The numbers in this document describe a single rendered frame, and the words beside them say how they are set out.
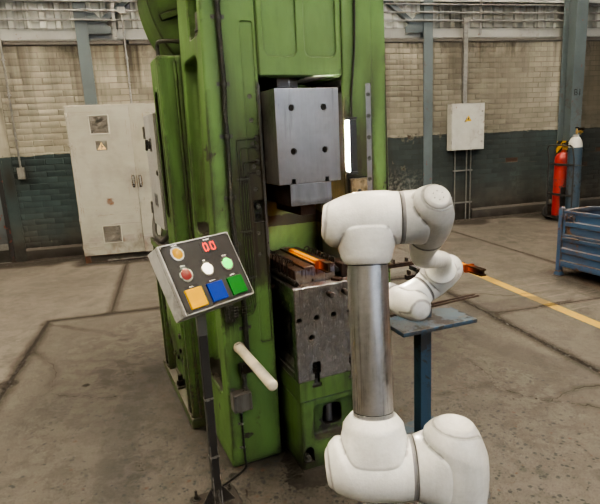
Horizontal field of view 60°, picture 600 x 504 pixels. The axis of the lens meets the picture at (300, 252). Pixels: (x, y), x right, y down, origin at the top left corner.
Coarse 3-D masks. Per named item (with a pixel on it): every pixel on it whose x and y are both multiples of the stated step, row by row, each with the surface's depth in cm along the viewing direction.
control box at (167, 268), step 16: (192, 240) 202; (208, 240) 207; (224, 240) 212; (160, 256) 190; (192, 256) 199; (208, 256) 204; (224, 256) 208; (160, 272) 192; (176, 272) 191; (192, 272) 196; (224, 272) 205; (240, 272) 211; (176, 288) 188; (176, 304) 189; (208, 304) 195; (224, 304) 202; (176, 320) 191
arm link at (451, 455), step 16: (448, 416) 129; (416, 432) 132; (432, 432) 125; (448, 432) 123; (464, 432) 123; (416, 448) 126; (432, 448) 124; (448, 448) 122; (464, 448) 121; (480, 448) 123; (432, 464) 122; (448, 464) 121; (464, 464) 121; (480, 464) 122; (432, 480) 122; (448, 480) 122; (464, 480) 121; (480, 480) 122; (432, 496) 123; (448, 496) 122; (464, 496) 122; (480, 496) 123
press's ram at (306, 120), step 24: (264, 96) 225; (288, 96) 218; (312, 96) 222; (336, 96) 227; (264, 120) 229; (288, 120) 220; (312, 120) 224; (336, 120) 229; (264, 144) 233; (288, 144) 222; (312, 144) 226; (336, 144) 231; (288, 168) 224; (312, 168) 228; (336, 168) 233
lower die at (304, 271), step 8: (280, 248) 274; (296, 248) 275; (280, 256) 260; (288, 256) 258; (296, 256) 255; (312, 256) 255; (280, 264) 249; (288, 264) 246; (296, 264) 243; (304, 264) 241; (312, 264) 239; (288, 272) 241; (296, 272) 234; (304, 272) 236; (312, 272) 237; (320, 272) 239; (296, 280) 235; (304, 280) 237; (320, 280) 240
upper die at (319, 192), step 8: (272, 184) 245; (296, 184) 227; (304, 184) 228; (312, 184) 230; (320, 184) 231; (328, 184) 233; (272, 192) 246; (280, 192) 237; (288, 192) 228; (296, 192) 227; (304, 192) 229; (312, 192) 230; (320, 192) 232; (328, 192) 234; (272, 200) 248; (280, 200) 238; (288, 200) 229; (296, 200) 228; (304, 200) 229; (312, 200) 231; (320, 200) 233; (328, 200) 234
